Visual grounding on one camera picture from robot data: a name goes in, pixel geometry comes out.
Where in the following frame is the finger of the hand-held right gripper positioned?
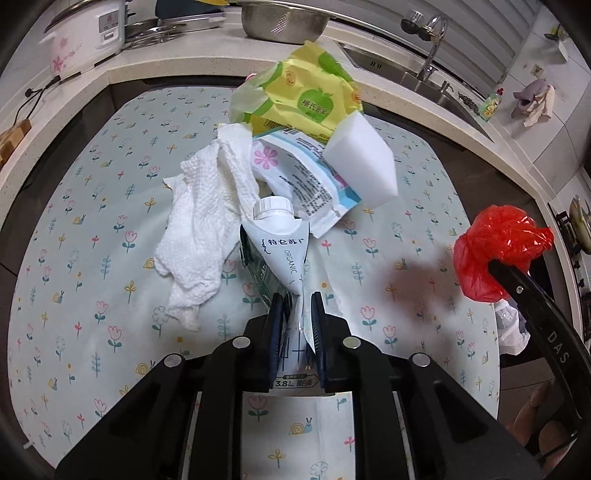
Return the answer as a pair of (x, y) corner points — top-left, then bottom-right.
(488, 259), (557, 326)

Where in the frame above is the steel colander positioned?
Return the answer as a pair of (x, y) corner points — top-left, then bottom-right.
(240, 0), (331, 44)

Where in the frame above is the beige cloth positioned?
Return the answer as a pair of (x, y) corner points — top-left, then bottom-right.
(523, 88), (555, 127)

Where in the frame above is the wok with glass lid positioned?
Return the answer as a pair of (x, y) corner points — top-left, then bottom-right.
(569, 196), (591, 232)

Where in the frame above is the steel wool scrubber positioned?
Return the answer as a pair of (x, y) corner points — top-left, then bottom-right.
(457, 91), (483, 114)

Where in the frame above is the white sponge block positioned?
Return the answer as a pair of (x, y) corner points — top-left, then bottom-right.
(322, 113), (399, 201)

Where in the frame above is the metal tray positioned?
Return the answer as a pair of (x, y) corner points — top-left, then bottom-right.
(159, 13), (245, 40)

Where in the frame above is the purple cloth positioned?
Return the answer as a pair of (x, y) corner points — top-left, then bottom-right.
(512, 78), (550, 118)

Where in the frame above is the clear plastic trash bag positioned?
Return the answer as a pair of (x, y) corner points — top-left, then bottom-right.
(495, 300), (532, 356)

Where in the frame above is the white rice cooker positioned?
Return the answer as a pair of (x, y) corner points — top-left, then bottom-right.
(37, 0), (126, 79)

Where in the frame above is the floral tablecloth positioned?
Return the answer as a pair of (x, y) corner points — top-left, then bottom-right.
(7, 85), (502, 480)

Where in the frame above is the person's right hand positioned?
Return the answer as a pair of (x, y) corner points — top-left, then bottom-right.
(512, 382), (579, 462)

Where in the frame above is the white paper towel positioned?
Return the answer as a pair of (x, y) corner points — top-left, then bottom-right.
(156, 122), (264, 332)

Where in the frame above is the white blue floral packet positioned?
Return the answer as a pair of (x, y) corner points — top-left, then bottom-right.
(250, 129), (363, 238)

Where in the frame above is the green dish soap bottle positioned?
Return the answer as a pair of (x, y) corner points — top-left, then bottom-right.
(478, 88), (504, 121)

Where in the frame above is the steel sink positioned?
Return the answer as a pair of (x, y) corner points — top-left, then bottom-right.
(339, 41), (490, 139)

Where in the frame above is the red plastic bag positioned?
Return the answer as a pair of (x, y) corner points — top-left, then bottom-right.
(452, 204), (555, 303)

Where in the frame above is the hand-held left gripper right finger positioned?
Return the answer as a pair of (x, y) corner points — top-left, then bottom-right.
(310, 291), (541, 480)

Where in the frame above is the round metal steamer rack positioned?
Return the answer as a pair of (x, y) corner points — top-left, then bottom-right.
(122, 23), (185, 49)

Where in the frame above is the wooden cutting board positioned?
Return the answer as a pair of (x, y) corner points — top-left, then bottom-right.
(0, 117), (31, 162)

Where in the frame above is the grey window blind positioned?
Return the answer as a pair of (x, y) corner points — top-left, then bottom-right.
(450, 0), (539, 79)

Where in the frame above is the black power cable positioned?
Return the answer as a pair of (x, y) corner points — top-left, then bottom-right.
(18, 76), (61, 121)

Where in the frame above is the white milk carton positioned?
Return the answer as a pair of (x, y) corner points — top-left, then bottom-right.
(239, 196), (324, 398)

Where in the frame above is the chrome faucet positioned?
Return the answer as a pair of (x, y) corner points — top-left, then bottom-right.
(401, 11), (448, 81)

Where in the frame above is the blue bowl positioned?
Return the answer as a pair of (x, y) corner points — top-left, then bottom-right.
(154, 0), (222, 17)

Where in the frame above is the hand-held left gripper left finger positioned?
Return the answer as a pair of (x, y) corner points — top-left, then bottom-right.
(54, 292), (289, 480)

